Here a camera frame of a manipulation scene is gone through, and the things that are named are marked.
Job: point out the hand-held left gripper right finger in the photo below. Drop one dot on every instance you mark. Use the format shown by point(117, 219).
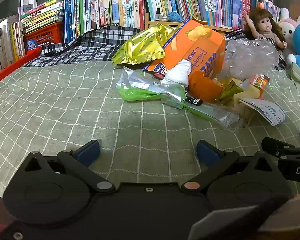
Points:
point(207, 152)

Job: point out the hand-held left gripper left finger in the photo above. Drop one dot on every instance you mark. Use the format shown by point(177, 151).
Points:
point(88, 151)

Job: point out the colourful snack packet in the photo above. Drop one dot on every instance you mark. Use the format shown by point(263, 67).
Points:
point(258, 81)

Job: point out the clear green plastic bag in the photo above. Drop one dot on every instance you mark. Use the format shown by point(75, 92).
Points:
point(145, 90)

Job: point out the row of small books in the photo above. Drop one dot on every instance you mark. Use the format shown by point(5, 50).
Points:
point(268, 8)

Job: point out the row of pale books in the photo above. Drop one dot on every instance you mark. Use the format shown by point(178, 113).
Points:
point(5, 45)

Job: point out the row of blue green books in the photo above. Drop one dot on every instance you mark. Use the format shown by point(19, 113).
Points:
point(75, 12)

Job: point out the row of pastel spine books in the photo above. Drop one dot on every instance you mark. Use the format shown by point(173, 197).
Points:
point(120, 10)

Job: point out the stack of colourful books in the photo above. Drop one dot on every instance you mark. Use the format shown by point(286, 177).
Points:
point(42, 12)

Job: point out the row of picture books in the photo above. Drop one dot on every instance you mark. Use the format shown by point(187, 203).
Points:
point(202, 0)

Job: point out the printed paper leaflet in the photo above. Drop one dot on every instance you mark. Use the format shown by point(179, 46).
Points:
point(268, 110)

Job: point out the clear green packet black label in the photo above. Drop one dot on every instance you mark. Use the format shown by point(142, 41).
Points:
point(207, 111)

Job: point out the pale yellow wrapper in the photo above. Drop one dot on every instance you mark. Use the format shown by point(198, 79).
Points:
point(250, 96)

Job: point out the yellow green wrapper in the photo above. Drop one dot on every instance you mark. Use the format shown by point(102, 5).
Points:
point(231, 87)

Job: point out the white crumpled tissue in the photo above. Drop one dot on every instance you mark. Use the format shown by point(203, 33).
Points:
point(178, 73)

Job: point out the black white plaid cloth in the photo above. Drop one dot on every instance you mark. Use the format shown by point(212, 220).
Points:
point(90, 47)

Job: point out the orange chip box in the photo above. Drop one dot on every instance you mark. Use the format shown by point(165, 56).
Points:
point(205, 45)

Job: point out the pink white bunny plush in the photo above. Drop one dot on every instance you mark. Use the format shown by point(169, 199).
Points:
point(288, 27)

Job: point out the red bed guard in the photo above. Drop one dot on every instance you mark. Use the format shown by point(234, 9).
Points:
point(5, 72)

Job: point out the brown haired doll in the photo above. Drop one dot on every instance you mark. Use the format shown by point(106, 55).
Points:
point(263, 25)

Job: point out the gold green snack bag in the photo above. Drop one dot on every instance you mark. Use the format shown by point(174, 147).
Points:
point(140, 46)

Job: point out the red plastic crate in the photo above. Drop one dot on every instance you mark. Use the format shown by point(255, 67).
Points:
point(46, 33)

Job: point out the blue yarn ball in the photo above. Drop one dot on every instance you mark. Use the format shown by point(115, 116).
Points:
point(174, 16)

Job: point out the wooden bookshelf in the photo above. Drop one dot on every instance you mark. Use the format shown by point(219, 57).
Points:
point(147, 21)

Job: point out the nail polish bottle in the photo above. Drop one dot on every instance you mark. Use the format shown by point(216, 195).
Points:
point(158, 14)

